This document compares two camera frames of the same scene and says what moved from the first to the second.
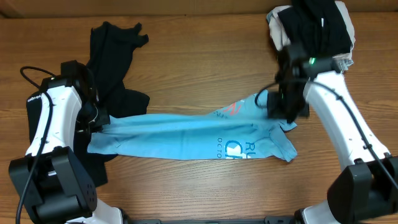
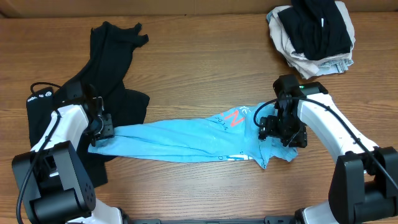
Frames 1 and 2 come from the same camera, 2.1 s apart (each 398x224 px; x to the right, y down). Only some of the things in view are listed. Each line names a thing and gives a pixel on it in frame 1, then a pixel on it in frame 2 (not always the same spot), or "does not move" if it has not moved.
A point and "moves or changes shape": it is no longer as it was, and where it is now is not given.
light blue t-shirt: (247, 128) moves or changes shape
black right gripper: (278, 111) → (270, 129)
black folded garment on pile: (318, 26) does not move
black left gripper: (101, 117) → (106, 128)
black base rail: (159, 221) does not move
